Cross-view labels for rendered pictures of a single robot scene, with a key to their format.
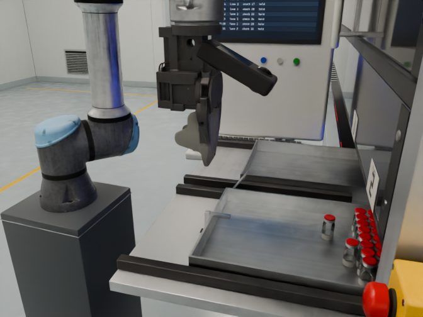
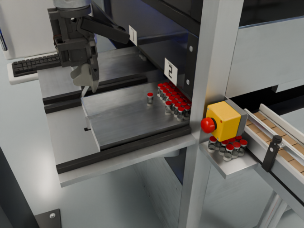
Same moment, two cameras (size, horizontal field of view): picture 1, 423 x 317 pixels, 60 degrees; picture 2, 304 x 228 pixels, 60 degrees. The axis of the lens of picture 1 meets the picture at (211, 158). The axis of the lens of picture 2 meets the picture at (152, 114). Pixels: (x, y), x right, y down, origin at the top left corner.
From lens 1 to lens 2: 29 cm
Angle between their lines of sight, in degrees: 37
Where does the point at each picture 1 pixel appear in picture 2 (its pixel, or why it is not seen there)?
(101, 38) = not seen: outside the picture
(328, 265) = (160, 118)
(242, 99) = (32, 26)
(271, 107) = not seen: hidden behind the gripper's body
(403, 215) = (206, 86)
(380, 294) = (210, 121)
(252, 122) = (45, 43)
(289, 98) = not seen: hidden behind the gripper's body
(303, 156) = (102, 59)
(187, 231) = (77, 133)
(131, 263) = (68, 166)
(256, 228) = (113, 115)
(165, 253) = (77, 152)
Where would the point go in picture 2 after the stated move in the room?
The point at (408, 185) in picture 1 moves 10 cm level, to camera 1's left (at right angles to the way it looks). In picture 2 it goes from (207, 73) to (178, 86)
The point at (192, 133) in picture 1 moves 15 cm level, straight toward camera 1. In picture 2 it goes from (85, 76) to (124, 103)
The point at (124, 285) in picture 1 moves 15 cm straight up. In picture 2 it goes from (71, 180) to (58, 136)
